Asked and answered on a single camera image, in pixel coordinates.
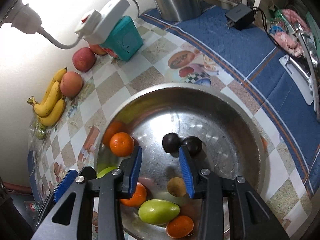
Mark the orange tangerine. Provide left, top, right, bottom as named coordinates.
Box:
left=109, top=132, right=135, bottom=157
left=166, top=215, right=194, bottom=239
left=120, top=182, right=147, bottom=207

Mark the larger tan longan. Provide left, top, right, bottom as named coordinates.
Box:
left=167, top=177, right=187, bottom=197

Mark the black plum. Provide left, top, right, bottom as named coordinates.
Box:
left=162, top=133, right=181, bottom=153
left=181, top=136, right=202, bottom=158

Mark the green mango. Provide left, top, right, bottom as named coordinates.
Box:
left=138, top=199, right=180, bottom=225
left=97, top=166, right=117, bottom=179

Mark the large steel bowl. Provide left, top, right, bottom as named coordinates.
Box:
left=106, top=83, right=265, bottom=239

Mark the clear plastic package red logo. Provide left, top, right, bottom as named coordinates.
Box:
left=24, top=201, right=40, bottom=219

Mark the clear bag of green fruit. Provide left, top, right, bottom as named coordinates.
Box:
left=28, top=119, right=48, bottom=145

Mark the yellow banana bunch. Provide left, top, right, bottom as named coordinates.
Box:
left=27, top=68, right=67, bottom=127

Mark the peach coloured apple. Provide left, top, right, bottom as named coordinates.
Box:
left=60, top=72, right=84, bottom=98

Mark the checkered fruit print tablecloth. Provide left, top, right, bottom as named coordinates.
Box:
left=28, top=18, right=319, bottom=239

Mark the red apple middle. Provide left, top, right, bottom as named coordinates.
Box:
left=72, top=47, right=96, bottom=72

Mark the red apple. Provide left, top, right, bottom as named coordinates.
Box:
left=89, top=44, right=107, bottom=56
left=72, top=47, right=96, bottom=72

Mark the red apple far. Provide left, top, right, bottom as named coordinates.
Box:
left=89, top=44, right=107, bottom=56

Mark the blue plaid cloth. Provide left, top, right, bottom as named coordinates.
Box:
left=140, top=5, right=319, bottom=197

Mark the teal plastic box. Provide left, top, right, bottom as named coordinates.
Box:
left=99, top=16, right=143, bottom=61

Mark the white phone stand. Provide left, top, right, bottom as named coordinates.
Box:
left=279, top=55, right=313, bottom=105

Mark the pink snack bag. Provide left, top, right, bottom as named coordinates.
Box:
left=268, top=9, right=310, bottom=58

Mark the black power adapter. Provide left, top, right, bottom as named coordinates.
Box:
left=225, top=3, right=255, bottom=30

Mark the black smartphone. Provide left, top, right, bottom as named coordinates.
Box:
left=294, top=29, right=320, bottom=123

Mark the white gooseneck lamp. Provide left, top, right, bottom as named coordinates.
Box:
left=1, top=0, right=83, bottom=50

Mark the black adapter cable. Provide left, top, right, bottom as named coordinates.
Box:
left=252, top=6, right=278, bottom=48

